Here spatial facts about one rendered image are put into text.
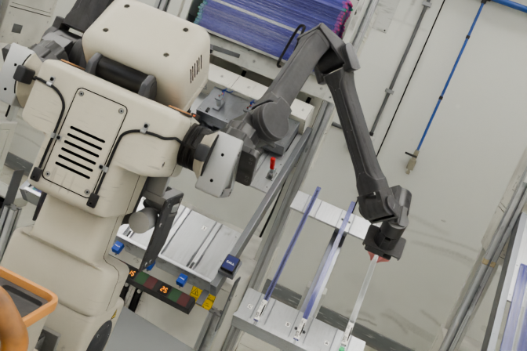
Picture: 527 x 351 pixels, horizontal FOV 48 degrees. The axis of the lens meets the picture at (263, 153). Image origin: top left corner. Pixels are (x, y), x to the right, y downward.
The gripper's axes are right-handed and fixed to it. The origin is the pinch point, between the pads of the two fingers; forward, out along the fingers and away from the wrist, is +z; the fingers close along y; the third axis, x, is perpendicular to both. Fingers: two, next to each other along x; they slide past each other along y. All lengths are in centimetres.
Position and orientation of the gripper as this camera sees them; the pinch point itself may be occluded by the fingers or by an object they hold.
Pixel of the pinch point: (375, 258)
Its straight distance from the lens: 165.5
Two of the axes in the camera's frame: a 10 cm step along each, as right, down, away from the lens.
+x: -4.0, 6.7, -6.2
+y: -9.1, -3.9, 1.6
